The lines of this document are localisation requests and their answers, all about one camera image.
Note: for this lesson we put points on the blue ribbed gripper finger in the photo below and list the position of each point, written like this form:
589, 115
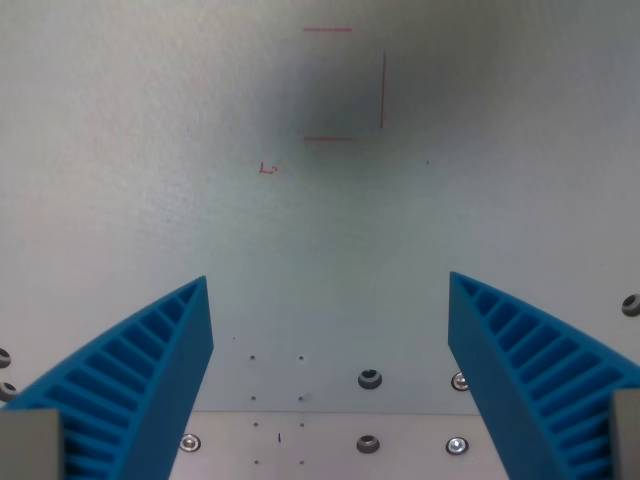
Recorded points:
510, 365
150, 370

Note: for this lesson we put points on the silver socket head screw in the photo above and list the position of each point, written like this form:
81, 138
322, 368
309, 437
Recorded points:
457, 445
190, 442
459, 381

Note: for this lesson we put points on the dark socket head screw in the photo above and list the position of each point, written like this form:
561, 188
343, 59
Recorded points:
7, 390
2, 358
368, 444
370, 378
632, 305

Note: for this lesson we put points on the bright aluminium base plate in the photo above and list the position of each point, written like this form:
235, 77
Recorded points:
320, 450

